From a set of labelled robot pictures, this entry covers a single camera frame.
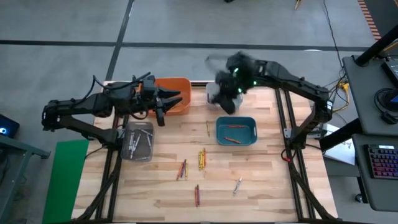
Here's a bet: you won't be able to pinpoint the white plastic bin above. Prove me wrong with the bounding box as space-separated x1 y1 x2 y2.
205 82 244 110

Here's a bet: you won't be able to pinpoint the black pole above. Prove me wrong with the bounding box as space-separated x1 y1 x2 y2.
354 26 398 67

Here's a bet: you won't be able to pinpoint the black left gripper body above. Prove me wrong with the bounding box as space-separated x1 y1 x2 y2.
136 76 166 127

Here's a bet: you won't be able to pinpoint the hazard-striped floor mat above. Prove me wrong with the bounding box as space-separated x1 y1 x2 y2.
357 0 398 42

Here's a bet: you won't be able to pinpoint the black aluminium table frame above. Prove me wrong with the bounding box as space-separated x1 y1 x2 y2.
72 81 338 223

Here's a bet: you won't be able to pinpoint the grey desk with keyboard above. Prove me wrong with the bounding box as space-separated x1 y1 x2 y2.
352 133 398 213

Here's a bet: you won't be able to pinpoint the backlit black keyboard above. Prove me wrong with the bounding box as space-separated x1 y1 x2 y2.
366 144 398 180

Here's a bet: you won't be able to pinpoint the white paper sheet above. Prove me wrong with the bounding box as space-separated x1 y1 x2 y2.
322 123 356 166

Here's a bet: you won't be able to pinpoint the black headphones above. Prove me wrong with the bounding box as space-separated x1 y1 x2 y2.
374 88 398 126

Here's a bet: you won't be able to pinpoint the teal plastic bin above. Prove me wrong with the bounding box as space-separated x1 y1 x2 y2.
215 116 258 146

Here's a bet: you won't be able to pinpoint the flat black device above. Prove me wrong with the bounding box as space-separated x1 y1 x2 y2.
381 57 398 88

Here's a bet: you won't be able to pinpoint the black box with blue light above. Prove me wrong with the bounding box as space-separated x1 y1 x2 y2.
0 113 21 139

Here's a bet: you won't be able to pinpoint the clear grey plastic bin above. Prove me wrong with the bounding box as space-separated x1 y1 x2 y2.
120 121 155 162

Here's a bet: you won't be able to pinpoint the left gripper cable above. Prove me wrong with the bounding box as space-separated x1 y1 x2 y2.
90 72 152 94

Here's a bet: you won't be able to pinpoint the black desk beam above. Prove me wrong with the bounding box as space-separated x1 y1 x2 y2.
319 118 363 152

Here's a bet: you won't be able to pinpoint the yellow cable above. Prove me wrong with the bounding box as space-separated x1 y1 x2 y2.
332 77 351 113

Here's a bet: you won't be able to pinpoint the grey desk with pole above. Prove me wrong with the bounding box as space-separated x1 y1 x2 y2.
342 54 398 136

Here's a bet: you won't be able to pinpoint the grey metal stand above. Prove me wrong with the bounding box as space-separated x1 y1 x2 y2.
0 134 52 224

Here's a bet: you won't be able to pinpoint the orange plastic bin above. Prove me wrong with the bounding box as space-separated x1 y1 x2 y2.
154 77 192 116

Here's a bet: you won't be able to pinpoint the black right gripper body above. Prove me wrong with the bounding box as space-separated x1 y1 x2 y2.
213 70 254 98

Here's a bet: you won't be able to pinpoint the black floor cable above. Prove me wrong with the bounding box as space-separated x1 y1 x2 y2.
322 0 346 77

